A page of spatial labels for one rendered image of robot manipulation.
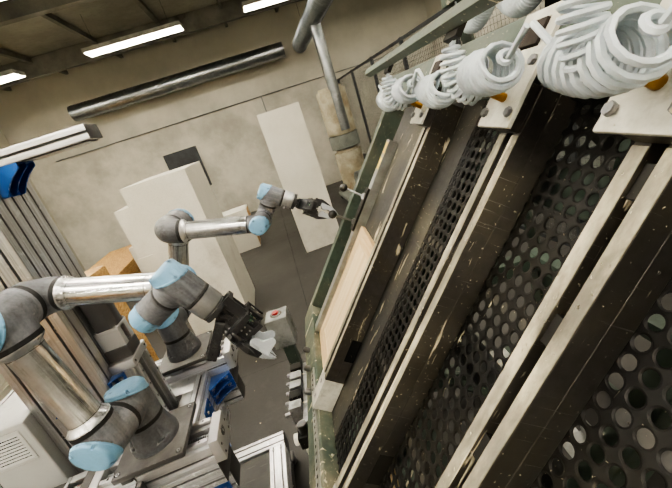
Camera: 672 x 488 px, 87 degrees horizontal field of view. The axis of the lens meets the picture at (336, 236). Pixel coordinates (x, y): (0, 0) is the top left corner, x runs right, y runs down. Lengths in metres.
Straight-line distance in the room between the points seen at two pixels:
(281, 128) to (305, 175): 0.71
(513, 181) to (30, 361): 1.16
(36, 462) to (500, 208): 1.64
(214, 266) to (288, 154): 2.02
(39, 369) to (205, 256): 2.73
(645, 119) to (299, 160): 4.78
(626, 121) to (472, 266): 0.34
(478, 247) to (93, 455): 1.09
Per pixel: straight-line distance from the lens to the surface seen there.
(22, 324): 1.17
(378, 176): 1.55
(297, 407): 1.67
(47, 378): 1.20
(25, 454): 1.74
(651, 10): 0.39
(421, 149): 1.06
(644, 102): 0.47
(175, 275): 0.87
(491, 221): 0.68
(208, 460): 1.45
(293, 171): 5.09
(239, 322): 0.90
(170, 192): 3.69
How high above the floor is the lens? 1.85
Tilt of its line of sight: 19 degrees down
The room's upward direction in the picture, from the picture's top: 18 degrees counter-clockwise
